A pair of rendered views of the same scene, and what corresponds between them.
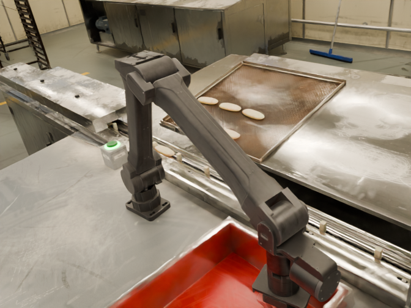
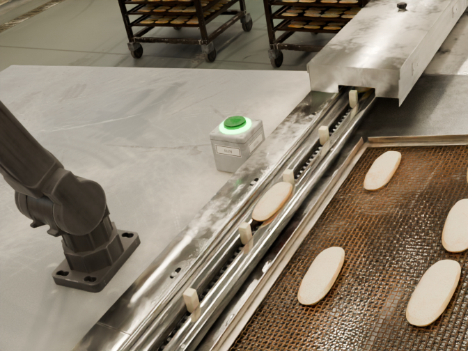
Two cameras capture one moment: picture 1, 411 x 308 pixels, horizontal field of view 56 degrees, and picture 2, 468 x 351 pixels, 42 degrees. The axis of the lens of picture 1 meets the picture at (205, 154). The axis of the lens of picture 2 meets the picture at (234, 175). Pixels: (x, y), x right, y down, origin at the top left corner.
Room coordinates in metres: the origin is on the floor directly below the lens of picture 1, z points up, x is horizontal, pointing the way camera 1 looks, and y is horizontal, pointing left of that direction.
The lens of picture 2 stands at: (0.97, -0.57, 1.39)
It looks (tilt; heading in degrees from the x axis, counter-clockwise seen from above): 32 degrees down; 75
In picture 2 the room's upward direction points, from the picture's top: 11 degrees counter-clockwise
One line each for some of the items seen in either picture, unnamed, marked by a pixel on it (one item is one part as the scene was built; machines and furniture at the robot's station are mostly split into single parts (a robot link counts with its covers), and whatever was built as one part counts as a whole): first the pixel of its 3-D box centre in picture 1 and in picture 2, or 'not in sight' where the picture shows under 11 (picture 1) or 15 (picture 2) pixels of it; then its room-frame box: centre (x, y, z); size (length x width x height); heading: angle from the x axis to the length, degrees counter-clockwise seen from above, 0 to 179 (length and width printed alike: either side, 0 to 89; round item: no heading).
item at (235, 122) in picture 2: (112, 145); (235, 125); (1.22, 0.32, 0.90); 0.04 x 0.04 x 0.02
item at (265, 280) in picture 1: (283, 277); not in sight; (0.48, -0.11, 0.97); 0.10 x 0.07 x 0.07; 53
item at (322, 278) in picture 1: (302, 250); not in sight; (0.45, -0.13, 1.06); 0.11 x 0.09 x 0.12; 34
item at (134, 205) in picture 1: (145, 196); (90, 240); (0.93, 0.19, 0.86); 0.12 x 0.09 x 0.08; 45
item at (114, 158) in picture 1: (116, 157); (242, 153); (1.22, 0.32, 0.84); 0.08 x 0.08 x 0.11; 39
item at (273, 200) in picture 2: (164, 150); (272, 199); (1.21, 0.14, 0.86); 0.10 x 0.04 x 0.01; 39
